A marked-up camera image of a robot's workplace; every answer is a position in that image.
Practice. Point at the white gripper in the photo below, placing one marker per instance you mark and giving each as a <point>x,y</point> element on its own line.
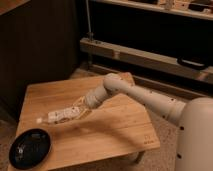
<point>93,99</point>

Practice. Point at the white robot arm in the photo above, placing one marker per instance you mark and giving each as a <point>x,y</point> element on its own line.
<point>194,119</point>

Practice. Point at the black ceramic bowl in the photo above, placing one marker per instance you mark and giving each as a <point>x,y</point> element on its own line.
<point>29,149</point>

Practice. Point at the wooden table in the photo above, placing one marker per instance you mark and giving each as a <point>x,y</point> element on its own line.
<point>120,126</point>

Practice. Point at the metal vertical pole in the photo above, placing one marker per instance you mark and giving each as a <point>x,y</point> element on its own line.
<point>90,33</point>

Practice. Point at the wooden shelf beam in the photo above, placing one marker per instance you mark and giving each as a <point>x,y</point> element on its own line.
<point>144,59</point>

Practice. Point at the upper wooden shelf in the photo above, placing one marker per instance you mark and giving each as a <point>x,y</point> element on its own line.
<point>155,8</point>

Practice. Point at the black handle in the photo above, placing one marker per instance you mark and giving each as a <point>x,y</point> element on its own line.
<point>192,65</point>

